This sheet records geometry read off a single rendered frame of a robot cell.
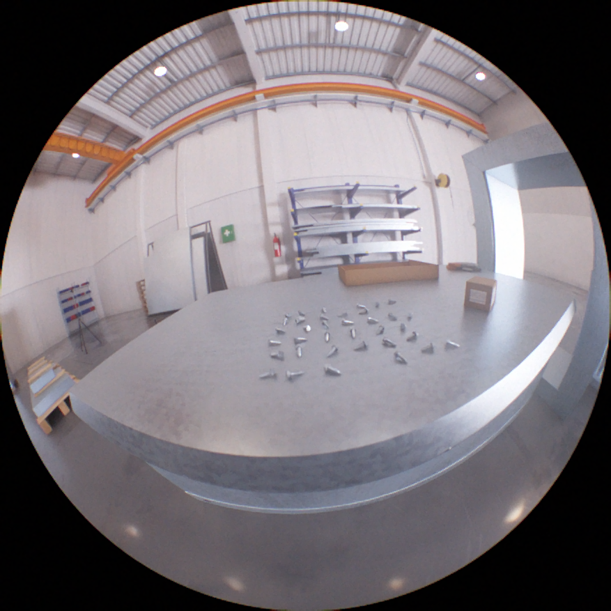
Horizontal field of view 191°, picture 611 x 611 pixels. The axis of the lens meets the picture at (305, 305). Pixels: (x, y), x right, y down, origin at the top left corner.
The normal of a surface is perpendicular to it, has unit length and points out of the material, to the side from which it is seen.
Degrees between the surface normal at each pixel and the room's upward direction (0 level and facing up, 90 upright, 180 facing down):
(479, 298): 90
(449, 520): 0
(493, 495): 0
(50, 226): 90
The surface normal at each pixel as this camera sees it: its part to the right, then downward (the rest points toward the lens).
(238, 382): -0.13, -0.95
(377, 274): -0.08, 0.30
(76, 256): 0.99, -0.11
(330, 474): -0.01, -0.10
